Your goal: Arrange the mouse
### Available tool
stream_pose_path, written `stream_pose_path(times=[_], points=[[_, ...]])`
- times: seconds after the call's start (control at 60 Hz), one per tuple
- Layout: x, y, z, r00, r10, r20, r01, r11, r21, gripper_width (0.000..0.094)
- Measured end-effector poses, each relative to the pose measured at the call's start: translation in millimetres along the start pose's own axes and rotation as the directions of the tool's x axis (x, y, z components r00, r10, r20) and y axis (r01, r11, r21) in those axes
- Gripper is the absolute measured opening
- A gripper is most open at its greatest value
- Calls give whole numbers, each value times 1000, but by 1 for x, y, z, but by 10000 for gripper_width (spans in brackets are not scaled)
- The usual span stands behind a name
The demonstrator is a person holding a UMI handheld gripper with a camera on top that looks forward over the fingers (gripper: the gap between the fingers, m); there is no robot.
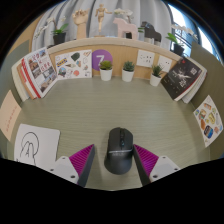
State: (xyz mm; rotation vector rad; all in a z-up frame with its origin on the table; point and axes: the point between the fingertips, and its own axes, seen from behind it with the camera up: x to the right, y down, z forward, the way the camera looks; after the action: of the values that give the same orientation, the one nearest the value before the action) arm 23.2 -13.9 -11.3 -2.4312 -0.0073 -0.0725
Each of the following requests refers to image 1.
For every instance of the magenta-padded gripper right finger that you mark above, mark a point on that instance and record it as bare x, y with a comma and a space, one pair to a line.
163, 166

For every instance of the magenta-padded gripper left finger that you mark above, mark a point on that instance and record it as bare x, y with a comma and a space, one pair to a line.
63, 166

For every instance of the black computer mouse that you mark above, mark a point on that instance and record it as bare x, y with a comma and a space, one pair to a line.
118, 156

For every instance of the white mouse pad, black drawing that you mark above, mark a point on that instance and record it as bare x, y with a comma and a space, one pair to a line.
45, 138

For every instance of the colourful food sticker sheet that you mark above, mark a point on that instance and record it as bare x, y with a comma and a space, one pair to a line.
209, 121

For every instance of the peach paper sheet, red text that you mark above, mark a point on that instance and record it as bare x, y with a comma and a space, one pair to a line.
9, 115

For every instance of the white book behind black book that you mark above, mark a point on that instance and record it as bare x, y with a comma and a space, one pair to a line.
197, 88

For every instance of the small succulent in white pot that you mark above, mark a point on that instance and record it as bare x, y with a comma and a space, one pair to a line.
155, 80
106, 75
128, 76

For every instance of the black cover book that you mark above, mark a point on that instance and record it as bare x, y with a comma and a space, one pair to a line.
181, 78

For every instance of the red book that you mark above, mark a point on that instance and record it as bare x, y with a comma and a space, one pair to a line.
29, 80

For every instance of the brown kraft book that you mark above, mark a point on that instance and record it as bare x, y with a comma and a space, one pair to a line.
22, 81

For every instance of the white photo-cover book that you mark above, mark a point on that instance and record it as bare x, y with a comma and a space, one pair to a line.
41, 70

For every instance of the white illustrated sticker sheet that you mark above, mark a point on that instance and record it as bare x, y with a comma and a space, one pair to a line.
73, 65

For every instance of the purple round number sign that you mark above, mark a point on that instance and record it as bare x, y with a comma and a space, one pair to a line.
100, 55

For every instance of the green plant in black pot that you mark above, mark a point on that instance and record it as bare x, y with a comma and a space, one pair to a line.
179, 49

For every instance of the light wooden desk shelf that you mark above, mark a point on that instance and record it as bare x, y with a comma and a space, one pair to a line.
123, 50

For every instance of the white orchid in black pot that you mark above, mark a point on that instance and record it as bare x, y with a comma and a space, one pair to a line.
59, 38

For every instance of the dark wooden horse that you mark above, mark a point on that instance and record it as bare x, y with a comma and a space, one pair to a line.
150, 33

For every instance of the pink wooden horse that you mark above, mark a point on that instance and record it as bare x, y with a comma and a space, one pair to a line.
125, 28

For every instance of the wooden hand model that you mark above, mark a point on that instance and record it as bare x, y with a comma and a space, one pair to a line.
81, 23

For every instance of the wooden artist mannequin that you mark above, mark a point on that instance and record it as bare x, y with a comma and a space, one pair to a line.
101, 16

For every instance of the grey curtain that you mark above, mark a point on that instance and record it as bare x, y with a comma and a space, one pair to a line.
150, 11

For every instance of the white orchid flowers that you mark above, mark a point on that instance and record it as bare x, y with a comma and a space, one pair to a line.
122, 12

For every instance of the white wall socket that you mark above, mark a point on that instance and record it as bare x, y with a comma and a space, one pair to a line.
165, 62
145, 58

